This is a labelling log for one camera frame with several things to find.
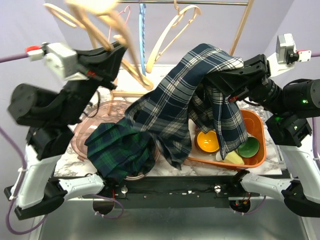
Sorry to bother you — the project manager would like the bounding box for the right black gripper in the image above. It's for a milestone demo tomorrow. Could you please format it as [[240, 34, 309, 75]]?
[[202, 53, 288, 115]]

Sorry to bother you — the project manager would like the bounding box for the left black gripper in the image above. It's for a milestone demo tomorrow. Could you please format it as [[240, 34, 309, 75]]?
[[56, 40, 128, 125]]

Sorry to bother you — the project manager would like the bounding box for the pink wire hanger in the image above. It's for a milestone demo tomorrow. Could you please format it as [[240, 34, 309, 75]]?
[[108, 5, 131, 40]]

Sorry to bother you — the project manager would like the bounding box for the wooden hanger with skirt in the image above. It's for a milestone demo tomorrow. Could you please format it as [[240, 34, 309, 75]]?
[[43, 0, 154, 91]]

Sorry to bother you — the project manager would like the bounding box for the light blue wavy hanger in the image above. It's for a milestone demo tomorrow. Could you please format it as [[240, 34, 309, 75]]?
[[138, 3, 146, 75]]

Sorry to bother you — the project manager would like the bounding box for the navy beige plaid skirt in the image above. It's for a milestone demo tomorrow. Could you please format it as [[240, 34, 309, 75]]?
[[125, 43, 248, 169]]

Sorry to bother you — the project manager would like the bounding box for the green plaid skirt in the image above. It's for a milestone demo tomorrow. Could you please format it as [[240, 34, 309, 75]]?
[[84, 117, 156, 183]]

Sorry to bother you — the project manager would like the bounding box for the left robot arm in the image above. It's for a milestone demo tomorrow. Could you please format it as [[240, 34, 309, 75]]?
[[4, 42, 127, 220]]

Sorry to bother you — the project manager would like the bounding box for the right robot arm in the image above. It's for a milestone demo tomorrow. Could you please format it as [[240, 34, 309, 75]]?
[[205, 50, 320, 218]]

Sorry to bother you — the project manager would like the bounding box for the empty wooden hanger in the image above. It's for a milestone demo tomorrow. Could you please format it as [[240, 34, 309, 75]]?
[[145, 0, 202, 74]]

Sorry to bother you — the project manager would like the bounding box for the wooden clothes rack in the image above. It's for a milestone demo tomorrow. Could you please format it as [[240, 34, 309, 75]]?
[[74, 0, 255, 101]]

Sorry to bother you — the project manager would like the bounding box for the pink transparent basin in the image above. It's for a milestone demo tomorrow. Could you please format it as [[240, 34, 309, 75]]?
[[70, 100, 161, 181]]

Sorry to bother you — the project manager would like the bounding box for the orange plastic bin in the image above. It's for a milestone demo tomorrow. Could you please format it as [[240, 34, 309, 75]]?
[[187, 109, 267, 171]]

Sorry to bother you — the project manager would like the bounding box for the green bowl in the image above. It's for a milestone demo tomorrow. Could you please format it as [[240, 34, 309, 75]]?
[[236, 136, 260, 158]]

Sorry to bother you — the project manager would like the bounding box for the orange bowl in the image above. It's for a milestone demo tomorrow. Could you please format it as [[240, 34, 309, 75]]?
[[194, 130, 220, 155]]

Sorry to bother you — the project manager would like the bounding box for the yellow cup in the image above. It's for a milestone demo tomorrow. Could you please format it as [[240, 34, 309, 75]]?
[[215, 150, 245, 165]]

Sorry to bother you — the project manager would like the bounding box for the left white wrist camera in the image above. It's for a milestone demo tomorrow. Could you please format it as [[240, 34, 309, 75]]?
[[25, 42, 89, 81]]

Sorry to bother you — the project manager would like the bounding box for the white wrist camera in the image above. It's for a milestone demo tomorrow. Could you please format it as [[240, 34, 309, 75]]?
[[25, 42, 89, 81], [267, 33, 312, 77]]

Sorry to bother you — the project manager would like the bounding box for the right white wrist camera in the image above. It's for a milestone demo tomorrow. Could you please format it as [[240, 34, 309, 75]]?
[[267, 33, 312, 77]]

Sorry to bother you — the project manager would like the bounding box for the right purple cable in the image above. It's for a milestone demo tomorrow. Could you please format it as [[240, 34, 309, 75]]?
[[309, 52, 320, 166]]

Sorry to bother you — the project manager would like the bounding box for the purple cable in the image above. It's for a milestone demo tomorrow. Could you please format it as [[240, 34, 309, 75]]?
[[309, 52, 320, 166], [0, 52, 48, 236]]

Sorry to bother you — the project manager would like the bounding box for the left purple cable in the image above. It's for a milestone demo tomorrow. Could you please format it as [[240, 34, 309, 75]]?
[[0, 52, 48, 236]]

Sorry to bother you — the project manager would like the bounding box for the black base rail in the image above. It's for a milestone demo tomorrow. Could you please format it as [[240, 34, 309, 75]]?
[[82, 176, 253, 210]]

